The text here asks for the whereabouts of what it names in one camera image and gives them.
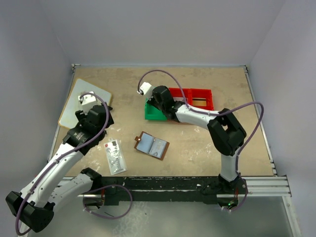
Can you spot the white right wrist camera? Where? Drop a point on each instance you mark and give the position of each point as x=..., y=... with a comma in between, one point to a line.
x=146, y=89

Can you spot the green plastic bin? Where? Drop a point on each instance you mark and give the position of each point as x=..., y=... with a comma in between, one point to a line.
x=152, y=113

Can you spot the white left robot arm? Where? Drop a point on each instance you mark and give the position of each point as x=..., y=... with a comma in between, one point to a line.
x=35, y=205

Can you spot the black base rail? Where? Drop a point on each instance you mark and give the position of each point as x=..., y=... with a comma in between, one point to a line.
x=205, y=189

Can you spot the white credit card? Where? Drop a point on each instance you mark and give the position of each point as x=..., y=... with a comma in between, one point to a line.
x=157, y=148

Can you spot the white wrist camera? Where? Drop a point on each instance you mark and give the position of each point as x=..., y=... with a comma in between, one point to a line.
x=87, y=102
x=146, y=89

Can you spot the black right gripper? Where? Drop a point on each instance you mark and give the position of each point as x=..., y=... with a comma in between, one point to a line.
x=152, y=100

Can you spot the white board yellow rim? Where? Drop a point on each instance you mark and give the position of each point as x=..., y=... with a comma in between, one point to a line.
x=68, y=119

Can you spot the brown leather card holder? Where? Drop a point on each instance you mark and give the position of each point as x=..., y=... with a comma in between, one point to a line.
x=151, y=145

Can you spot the metal corner bracket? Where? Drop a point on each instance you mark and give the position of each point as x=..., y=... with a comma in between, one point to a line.
x=74, y=66

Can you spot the clear plastic packet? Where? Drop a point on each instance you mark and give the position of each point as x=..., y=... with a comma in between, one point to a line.
x=115, y=157

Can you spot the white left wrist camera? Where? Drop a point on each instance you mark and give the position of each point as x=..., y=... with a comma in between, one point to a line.
x=87, y=102

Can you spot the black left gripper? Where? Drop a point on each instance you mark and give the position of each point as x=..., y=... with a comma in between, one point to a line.
x=81, y=116

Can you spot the gold card in bin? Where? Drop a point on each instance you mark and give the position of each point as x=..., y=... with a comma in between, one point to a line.
x=199, y=102

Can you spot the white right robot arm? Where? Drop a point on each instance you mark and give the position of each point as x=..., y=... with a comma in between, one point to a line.
x=225, y=130

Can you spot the red bin right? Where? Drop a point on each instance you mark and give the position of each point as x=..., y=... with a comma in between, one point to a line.
x=202, y=93

